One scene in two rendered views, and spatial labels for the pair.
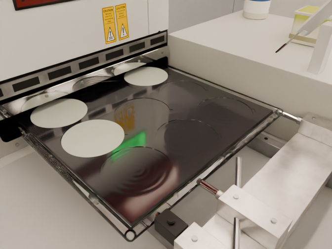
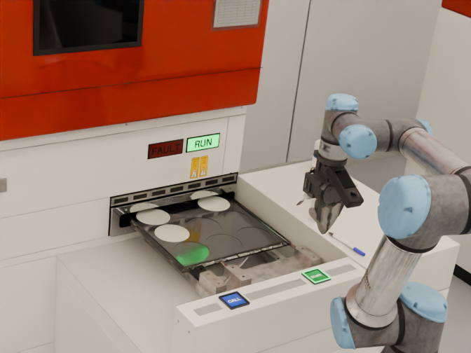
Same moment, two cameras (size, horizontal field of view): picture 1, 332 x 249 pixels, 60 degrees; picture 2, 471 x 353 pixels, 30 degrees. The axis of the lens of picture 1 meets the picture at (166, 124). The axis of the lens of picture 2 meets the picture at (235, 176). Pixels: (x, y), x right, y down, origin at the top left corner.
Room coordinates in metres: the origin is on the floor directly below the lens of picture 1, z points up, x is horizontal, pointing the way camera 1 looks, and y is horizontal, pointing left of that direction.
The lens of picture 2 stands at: (-1.79, -0.35, 2.15)
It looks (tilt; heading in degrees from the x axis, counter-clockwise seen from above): 25 degrees down; 8
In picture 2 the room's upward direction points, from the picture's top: 7 degrees clockwise
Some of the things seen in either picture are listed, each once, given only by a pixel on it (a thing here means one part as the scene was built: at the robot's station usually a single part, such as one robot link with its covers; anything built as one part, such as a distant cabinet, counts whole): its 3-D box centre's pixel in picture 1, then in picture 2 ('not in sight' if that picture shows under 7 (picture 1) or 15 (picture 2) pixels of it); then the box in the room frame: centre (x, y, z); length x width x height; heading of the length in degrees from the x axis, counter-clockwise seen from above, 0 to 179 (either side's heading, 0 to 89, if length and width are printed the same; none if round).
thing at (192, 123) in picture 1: (142, 112); (203, 226); (0.45, 0.04, 0.90); 0.34 x 0.34 x 0.01; 46
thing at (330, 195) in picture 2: not in sight; (326, 176); (0.20, -0.30, 1.24); 0.09 x 0.08 x 0.12; 46
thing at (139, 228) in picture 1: (223, 158); (237, 255); (0.32, -0.09, 0.90); 0.38 x 0.01 x 0.01; 136
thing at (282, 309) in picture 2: not in sight; (274, 312); (0.10, -0.23, 0.89); 0.55 x 0.09 x 0.14; 136
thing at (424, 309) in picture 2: not in sight; (416, 316); (-0.04, -0.56, 1.05); 0.13 x 0.12 x 0.14; 114
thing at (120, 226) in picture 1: (52, 160); (150, 239); (0.32, 0.17, 0.90); 0.37 x 0.01 x 0.01; 46
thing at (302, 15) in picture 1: (313, 26); not in sight; (0.64, -0.33, 1.00); 0.07 x 0.07 x 0.07; 48
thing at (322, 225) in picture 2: not in sight; (317, 216); (0.19, -0.29, 1.13); 0.06 x 0.03 x 0.09; 46
